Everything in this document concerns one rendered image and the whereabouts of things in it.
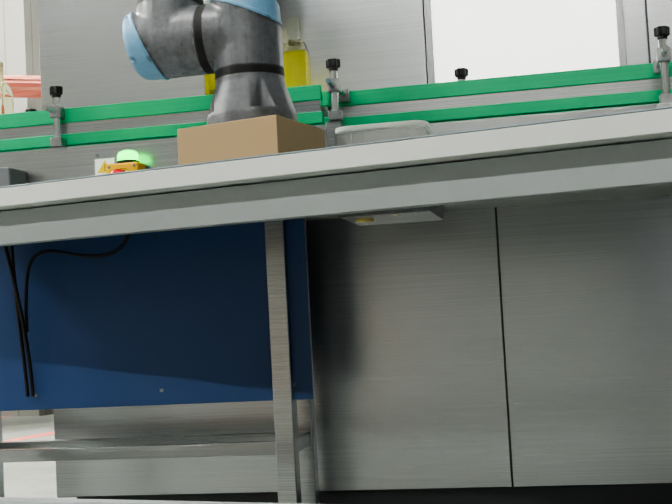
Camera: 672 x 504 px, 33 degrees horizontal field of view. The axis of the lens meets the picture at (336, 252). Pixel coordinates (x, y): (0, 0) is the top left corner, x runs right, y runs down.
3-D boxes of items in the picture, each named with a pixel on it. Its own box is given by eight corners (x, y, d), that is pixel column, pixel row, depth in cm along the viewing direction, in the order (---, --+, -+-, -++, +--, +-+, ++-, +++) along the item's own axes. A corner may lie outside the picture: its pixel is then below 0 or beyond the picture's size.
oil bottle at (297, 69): (315, 139, 247) (310, 42, 248) (309, 135, 241) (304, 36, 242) (290, 141, 248) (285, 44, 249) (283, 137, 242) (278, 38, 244)
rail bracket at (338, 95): (353, 128, 238) (350, 69, 239) (337, 115, 222) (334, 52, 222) (339, 129, 239) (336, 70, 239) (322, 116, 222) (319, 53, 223)
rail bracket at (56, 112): (69, 149, 240) (67, 86, 241) (54, 144, 233) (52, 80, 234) (52, 150, 241) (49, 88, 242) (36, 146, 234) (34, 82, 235)
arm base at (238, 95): (270, 117, 179) (266, 55, 179) (189, 130, 185) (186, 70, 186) (313, 129, 192) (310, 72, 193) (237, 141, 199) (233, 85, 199)
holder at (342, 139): (444, 184, 232) (441, 146, 232) (428, 168, 205) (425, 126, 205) (361, 190, 235) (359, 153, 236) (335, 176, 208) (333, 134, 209)
